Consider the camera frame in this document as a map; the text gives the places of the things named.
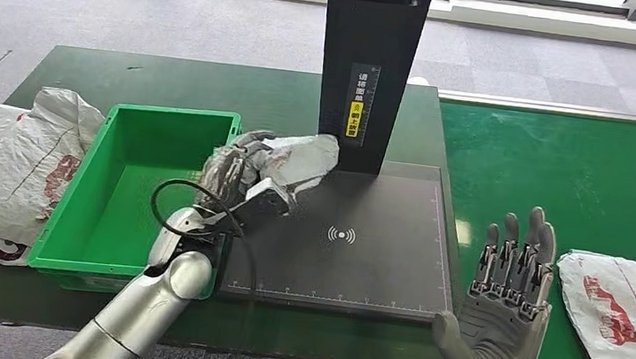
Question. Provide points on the black inbound scanner machine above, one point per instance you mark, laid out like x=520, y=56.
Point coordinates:
x=374, y=267

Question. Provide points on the plain grey parcel bag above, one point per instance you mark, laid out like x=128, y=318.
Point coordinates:
x=302, y=162

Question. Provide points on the small white object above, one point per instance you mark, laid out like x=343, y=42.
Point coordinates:
x=418, y=80

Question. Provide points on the green plastic crate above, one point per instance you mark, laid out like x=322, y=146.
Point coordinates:
x=128, y=182

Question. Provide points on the yellow black label sticker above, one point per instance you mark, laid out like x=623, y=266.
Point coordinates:
x=359, y=111

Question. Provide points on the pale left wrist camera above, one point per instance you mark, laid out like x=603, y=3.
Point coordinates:
x=259, y=201

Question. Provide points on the dark green table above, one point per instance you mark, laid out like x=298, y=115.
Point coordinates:
x=186, y=84

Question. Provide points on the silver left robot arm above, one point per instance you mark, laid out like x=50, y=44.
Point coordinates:
x=126, y=317

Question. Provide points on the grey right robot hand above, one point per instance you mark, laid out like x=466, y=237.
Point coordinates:
x=502, y=339

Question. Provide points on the green conveyor belt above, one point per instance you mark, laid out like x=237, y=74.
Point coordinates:
x=532, y=165

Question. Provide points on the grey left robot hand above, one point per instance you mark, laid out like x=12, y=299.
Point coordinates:
x=226, y=177

